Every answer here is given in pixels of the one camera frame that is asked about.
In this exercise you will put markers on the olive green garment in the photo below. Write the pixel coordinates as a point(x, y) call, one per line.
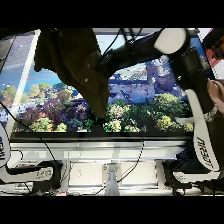
point(73, 60)

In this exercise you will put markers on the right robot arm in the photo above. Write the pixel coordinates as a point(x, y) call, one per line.
point(200, 133)

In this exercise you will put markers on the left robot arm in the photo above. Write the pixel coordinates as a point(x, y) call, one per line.
point(30, 174)

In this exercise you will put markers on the silver frame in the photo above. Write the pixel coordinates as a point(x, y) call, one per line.
point(100, 146)

